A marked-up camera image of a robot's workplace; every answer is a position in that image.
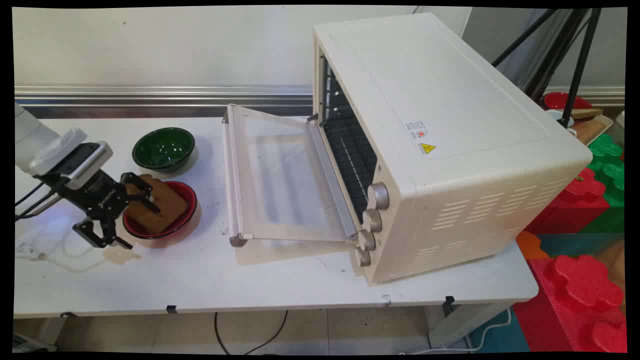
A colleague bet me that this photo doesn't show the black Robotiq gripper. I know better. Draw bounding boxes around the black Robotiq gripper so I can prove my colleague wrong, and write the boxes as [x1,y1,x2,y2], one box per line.
[52,170,162,251]

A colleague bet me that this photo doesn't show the cream glass oven door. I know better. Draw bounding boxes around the cream glass oven door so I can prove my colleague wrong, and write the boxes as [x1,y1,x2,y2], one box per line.
[221,104,359,249]

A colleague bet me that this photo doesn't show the brown toast slice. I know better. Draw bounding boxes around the brown toast slice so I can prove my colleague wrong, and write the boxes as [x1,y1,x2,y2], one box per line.
[124,174,190,235]

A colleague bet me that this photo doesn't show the red bowl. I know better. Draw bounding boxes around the red bowl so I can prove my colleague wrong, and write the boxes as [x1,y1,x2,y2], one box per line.
[543,92,594,111]
[122,181,199,241]

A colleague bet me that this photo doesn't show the green bowl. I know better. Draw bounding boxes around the green bowl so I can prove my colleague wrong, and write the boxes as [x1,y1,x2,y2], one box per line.
[132,127,196,172]

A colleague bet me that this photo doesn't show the large silver oven knob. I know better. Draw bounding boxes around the large silver oven knob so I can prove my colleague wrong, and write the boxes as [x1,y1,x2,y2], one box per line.
[367,182,391,211]

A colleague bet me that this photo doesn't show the white printed label sticker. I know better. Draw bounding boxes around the white printed label sticker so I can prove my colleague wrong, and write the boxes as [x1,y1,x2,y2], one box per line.
[404,120,429,141]

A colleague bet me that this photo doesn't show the cream toaster oven body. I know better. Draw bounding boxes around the cream toaster oven body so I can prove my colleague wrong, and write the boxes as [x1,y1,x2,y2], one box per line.
[312,13,594,286]

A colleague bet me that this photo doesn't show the white table leg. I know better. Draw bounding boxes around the white table leg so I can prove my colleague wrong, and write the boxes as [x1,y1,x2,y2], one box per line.
[426,300,517,349]

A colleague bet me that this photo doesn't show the teal floor mat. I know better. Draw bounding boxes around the teal floor mat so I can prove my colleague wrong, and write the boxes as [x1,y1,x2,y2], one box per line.
[466,307,531,354]

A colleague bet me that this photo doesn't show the orange foam block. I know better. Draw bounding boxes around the orange foam block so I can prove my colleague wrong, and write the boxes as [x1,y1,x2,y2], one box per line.
[515,230,551,261]

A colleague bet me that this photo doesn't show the white bowl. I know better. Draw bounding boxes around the white bowl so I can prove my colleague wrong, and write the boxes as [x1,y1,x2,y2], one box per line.
[546,109,577,132]

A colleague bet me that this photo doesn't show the small red foam block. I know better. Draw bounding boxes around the small red foam block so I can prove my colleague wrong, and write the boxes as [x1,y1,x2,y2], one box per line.
[524,167,609,235]

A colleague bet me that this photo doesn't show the teal foam block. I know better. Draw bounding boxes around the teal foam block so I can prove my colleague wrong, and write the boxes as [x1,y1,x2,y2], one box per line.
[537,232,626,259]

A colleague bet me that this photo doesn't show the large red foam block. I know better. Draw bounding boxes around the large red foam block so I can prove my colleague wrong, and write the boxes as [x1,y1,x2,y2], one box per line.
[513,254,628,354]

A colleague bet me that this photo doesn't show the cream plastic tray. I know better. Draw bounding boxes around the cream plastic tray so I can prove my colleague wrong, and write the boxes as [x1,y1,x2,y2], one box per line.
[569,115,614,146]

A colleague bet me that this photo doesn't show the black tripod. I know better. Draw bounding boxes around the black tripod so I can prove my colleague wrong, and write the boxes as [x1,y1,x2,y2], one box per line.
[492,7,604,129]

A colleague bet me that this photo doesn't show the green foam block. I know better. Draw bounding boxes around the green foam block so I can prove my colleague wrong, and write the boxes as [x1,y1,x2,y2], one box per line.
[580,133,626,235]

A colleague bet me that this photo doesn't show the grey finned wrist camera box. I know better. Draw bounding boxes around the grey finned wrist camera box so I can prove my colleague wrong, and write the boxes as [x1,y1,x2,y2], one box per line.
[59,141,114,191]

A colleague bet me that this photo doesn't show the black robot arm cables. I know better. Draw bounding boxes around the black robot arm cables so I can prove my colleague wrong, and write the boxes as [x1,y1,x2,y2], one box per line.
[15,181,63,222]

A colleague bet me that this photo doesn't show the silver metal wall rail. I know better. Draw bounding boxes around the silver metal wall rail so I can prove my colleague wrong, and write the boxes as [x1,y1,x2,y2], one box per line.
[14,84,626,108]

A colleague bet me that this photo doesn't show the black floor cable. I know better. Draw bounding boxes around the black floor cable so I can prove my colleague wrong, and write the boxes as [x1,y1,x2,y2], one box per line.
[214,311,289,356]

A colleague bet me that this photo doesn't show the white floor cable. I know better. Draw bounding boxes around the white floor cable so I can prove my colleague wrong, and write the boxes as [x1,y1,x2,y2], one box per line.
[399,307,514,356]

